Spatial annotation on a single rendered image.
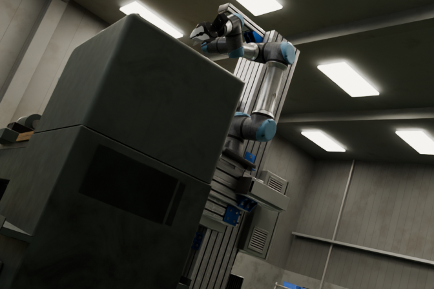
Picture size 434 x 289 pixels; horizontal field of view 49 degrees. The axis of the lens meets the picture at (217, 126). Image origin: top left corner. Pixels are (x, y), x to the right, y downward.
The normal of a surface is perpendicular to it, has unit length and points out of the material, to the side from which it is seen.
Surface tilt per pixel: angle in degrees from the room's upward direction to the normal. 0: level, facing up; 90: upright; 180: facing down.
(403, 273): 90
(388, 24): 90
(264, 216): 90
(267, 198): 90
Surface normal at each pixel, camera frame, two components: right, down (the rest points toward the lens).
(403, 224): -0.71, -0.43
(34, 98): 0.62, -0.01
